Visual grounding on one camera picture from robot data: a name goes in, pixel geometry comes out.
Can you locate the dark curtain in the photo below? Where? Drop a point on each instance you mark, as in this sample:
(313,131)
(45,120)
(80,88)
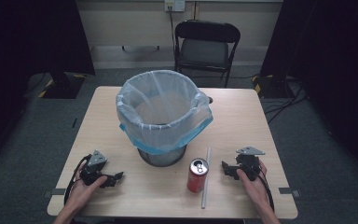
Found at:
(28,62)
(332,77)

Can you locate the white wall socket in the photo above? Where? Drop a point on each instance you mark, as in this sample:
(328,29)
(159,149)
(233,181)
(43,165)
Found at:
(174,5)

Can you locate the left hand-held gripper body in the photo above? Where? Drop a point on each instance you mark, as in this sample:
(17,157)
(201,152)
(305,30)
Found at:
(93,168)

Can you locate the grey tape strip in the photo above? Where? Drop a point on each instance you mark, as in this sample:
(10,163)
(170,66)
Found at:
(289,192)
(54,192)

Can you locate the person's left hand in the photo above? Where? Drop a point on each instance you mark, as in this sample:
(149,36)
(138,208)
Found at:
(82,193)

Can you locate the white plastic straw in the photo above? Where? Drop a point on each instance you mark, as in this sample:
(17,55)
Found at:
(205,186)

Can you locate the red drink can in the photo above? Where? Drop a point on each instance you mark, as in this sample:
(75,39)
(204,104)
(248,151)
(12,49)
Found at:
(197,177)

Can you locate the translucent blue bin bag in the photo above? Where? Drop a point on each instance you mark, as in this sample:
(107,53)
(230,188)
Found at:
(164,124)

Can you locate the person's right hand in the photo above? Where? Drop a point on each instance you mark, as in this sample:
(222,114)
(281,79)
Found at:
(254,189)

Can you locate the metal mesh waste bin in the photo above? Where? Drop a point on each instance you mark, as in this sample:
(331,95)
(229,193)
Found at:
(161,158)

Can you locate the black stand base striped tape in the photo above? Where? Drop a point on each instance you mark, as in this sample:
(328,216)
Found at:
(62,87)
(272,87)

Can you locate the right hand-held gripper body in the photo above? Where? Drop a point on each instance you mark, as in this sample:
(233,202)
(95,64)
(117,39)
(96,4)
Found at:
(248,165)

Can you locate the black folding chair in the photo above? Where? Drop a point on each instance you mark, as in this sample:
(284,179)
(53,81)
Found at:
(205,51)

